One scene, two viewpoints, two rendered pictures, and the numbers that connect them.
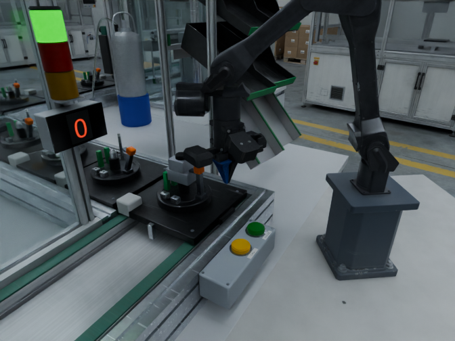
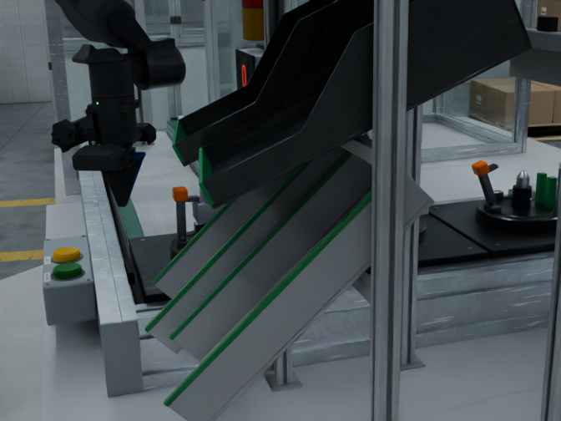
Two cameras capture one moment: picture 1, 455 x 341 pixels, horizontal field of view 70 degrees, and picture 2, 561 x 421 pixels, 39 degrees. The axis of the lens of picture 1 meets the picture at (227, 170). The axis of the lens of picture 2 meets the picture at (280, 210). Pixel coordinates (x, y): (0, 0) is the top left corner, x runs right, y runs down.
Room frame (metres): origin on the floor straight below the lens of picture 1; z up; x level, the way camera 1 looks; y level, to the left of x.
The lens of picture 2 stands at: (1.53, -0.61, 1.37)
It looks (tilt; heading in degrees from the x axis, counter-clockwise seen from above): 17 degrees down; 133
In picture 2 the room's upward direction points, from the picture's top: 1 degrees counter-clockwise
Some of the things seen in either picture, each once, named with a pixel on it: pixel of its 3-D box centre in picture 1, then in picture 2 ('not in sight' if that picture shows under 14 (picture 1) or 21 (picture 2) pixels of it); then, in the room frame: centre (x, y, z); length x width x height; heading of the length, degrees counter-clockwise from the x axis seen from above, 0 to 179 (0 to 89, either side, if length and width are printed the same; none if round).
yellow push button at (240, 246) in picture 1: (240, 247); (67, 256); (0.53, -0.03, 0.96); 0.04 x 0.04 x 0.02
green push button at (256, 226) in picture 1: (255, 230); (68, 273); (0.59, -0.06, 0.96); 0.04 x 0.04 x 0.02
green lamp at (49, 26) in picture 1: (49, 26); not in sight; (0.62, 0.31, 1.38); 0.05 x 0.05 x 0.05
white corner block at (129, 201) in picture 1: (129, 204); not in sight; (0.69, 0.25, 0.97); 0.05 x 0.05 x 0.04; 59
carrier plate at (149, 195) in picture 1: (185, 201); (218, 260); (0.72, 0.11, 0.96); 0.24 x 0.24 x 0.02; 59
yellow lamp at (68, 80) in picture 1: (62, 84); (258, 23); (0.62, 0.31, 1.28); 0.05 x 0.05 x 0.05
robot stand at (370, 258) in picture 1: (361, 224); not in sight; (0.62, -0.31, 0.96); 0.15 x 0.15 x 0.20; 6
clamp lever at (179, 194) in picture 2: (196, 179); (186, 213); (0.70, 0.07, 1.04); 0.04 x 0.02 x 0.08; 59
